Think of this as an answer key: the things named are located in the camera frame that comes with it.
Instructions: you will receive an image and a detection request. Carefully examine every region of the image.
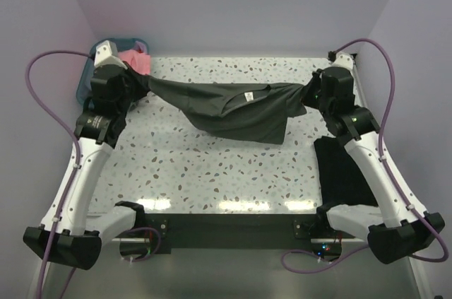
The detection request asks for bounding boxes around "pink t-shirt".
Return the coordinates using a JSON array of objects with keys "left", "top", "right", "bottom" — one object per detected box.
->
[{"left": 119, "top": 49, "right": 151, "bottom": 75}]

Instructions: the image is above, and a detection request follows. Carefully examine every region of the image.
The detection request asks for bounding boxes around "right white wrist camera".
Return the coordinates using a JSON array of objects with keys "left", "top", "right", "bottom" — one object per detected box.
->
[{"left": 328, "top": 51, "right": 355, "bottom": 71}]

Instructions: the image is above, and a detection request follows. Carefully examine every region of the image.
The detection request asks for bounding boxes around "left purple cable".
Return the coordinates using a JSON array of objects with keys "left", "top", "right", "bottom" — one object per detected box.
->
[{"left": 26, "top": 50, "right": 163, "bottom": 299}]

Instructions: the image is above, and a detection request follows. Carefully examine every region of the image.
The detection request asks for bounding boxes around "black folded t-shirt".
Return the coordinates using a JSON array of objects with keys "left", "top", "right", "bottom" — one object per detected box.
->
[{"left": 314, "top": 136, "right": 378, "bottom": 207}]

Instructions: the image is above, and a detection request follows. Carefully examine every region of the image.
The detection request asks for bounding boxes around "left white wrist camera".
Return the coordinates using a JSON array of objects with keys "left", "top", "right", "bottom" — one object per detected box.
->
[{"left": 94, "top": 40, "right": 127, "bottom": 69}]

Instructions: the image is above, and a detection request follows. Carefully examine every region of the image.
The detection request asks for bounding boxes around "teal laundry basket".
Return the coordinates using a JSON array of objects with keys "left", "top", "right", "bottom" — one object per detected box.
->
[{"left": 76, "top": 37, "right": 150, "bottom": 105}]

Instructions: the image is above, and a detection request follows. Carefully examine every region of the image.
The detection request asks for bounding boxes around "aluminium frame rail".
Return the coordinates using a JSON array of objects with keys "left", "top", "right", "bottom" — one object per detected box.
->
[{"left": 113, "top": 236, "right": 363, "bottom": 243}]

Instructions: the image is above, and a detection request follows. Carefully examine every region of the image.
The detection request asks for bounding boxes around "purple cable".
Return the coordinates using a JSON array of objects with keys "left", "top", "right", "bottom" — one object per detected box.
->
[
  {"left": 26, "top": 50, "right": 163, "bottom": 299},
  {"left": 281, "top": 37, "right": 446, "bottom": 274}
]

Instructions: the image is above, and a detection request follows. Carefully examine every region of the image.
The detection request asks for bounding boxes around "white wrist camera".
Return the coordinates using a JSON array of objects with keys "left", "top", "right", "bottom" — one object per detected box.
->
[
  {"left": 328, "top": 51, "right": 355, "bottom": 71},
  {"left": 94, "top": 40, "right": 127, "bottom": 69}
]

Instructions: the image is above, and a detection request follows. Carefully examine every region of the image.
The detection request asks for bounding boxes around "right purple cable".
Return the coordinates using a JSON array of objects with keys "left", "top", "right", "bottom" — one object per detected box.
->
[{"left": 281, "top": 37, "right": 446, "bottom": 274}]

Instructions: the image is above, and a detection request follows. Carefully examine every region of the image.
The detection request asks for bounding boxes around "dark green t-shirt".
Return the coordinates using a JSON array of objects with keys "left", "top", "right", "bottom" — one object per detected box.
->
[{"left": 131, "top": 71, "right": 307, "bottom": 145}]

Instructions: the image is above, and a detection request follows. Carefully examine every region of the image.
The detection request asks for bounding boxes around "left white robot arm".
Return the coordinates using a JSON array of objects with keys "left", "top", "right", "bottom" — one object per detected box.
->
[{"left": 23, "top": 64, "right": 149, "bottom": 270}]

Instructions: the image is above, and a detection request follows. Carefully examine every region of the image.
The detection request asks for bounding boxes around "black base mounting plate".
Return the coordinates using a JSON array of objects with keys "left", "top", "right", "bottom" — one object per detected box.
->
[{"left": 116, "top": 212, "right": 357, "bottom": 256}]

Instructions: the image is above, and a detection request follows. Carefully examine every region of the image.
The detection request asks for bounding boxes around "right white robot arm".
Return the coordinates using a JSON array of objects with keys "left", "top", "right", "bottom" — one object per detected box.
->
[{"left": 301, "top": 66, "right": 448, "bottom": 264}]

